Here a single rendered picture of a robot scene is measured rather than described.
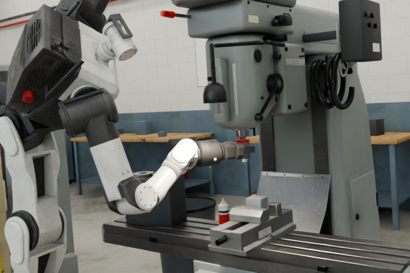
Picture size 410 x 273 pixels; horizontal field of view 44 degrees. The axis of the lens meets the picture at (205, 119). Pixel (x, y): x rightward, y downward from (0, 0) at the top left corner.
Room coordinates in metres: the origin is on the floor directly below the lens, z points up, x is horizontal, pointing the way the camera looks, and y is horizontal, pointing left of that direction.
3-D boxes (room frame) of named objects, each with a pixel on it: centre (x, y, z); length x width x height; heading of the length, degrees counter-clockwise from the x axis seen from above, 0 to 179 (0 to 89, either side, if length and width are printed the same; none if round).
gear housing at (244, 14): (1.79, -0.15, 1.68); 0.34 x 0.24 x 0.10; 142
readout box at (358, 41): (1.79, -0.58, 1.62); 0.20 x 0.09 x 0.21; 142
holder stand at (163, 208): (2.03, 0.22, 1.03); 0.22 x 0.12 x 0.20; 62
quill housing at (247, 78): (1.76, -0.13, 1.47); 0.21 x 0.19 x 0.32; 52
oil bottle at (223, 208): (1.89, -0.05, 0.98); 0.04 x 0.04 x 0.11
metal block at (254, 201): (1.73, -0.16, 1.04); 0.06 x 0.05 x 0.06; 53
